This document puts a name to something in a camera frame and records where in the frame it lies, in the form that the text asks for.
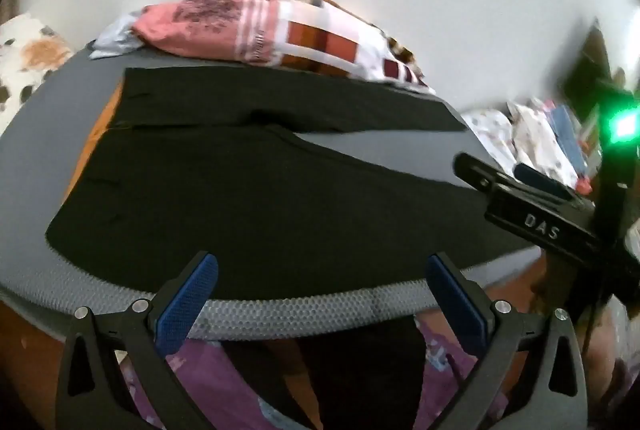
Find white brown spotted pillow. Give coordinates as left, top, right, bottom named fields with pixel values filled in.
left=0, top=13, right=76, bottom=127

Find grey textured mat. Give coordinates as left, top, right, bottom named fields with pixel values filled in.
left=0, top=44, right=546, bottom=343

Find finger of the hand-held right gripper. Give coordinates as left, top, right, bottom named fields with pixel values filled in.
left=513, top=163, right=577, bottom=202
left=452, top=152, right=506, bottom=198

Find orange bed sheet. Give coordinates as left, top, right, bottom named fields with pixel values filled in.
left=64, top=85, right=126, bottom=206

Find pink patterned blanket pile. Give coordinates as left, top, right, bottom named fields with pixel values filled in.
left=260, top=0, right=436, bottom=96

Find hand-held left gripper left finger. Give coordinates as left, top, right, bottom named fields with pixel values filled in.
left=56, top=251, right=220, bottom=430

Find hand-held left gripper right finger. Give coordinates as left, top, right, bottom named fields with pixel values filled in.
left=426, top=251, right=589, bottom=430

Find dark wooden furniture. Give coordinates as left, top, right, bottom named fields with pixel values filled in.
left=564, top=21, right=622, bottom=112

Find pink patterned cloth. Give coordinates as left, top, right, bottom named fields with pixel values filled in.
left=131, top=0, right=281, bottom=66

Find black pants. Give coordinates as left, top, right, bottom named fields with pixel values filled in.
left=45, top=66, right=543, bottom=302

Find purple printed cloth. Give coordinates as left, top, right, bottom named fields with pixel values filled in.
left=119, top=315, right=507, bottom=430

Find white floral cloth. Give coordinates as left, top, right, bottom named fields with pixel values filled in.
left=507, top=101, right=577, bottom=187
left=460, top=107, right=516, bottom=167

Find pale blue white cloth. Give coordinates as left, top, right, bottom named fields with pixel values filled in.
left=89, top=9, right=147, bottom=61

